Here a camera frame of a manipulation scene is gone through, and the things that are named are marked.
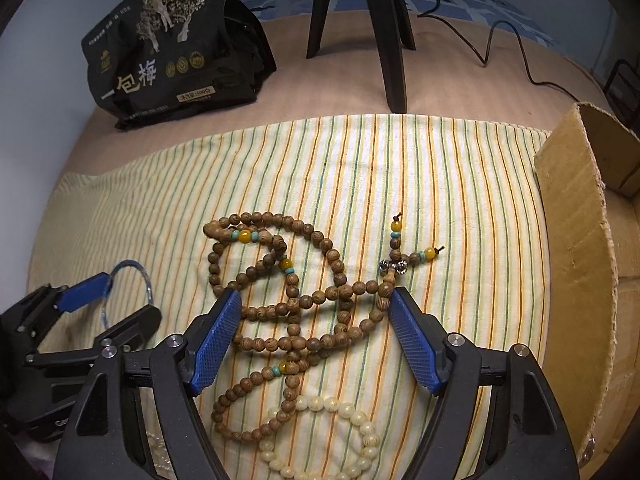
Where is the wooden bead necklace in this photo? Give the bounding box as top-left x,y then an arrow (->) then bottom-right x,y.
202,212 -> 446,448

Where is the black snack bag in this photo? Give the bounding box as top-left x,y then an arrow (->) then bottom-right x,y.
80,0 -> 278,131

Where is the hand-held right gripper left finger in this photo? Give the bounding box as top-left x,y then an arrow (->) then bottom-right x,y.
52,287 -> 246,480

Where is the striped yellow cloth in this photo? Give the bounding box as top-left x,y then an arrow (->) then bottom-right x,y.
27,112 -> 608,480

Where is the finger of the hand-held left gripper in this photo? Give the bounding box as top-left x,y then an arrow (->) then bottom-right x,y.
0,272 -> 112,357
25,304 -> 163,367

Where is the black tripod stand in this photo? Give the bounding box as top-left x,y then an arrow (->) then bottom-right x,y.
306,0 -> 417,113

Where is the cardboard box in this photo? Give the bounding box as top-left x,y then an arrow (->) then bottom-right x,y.
532,101 -> 640,466

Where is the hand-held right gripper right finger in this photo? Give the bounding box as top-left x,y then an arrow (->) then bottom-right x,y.
389,287 -> 581,480

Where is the white pearl bracelet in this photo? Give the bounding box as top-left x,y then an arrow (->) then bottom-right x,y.
132,395 -> 176,480

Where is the thin clear bangle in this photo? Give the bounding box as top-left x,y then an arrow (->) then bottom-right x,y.
100,259 -> 153,328

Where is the black clothes rack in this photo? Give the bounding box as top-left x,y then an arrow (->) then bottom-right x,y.
605,57 -> 640,126

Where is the black power cable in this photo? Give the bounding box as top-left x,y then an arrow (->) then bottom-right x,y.
417,0 -> 583,106

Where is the blue patterned bed sheet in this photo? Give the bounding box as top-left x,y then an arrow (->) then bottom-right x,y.
225,0 -> 631,61

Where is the cream bead bracelet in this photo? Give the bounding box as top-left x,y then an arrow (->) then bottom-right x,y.
259,395 -> 381,480

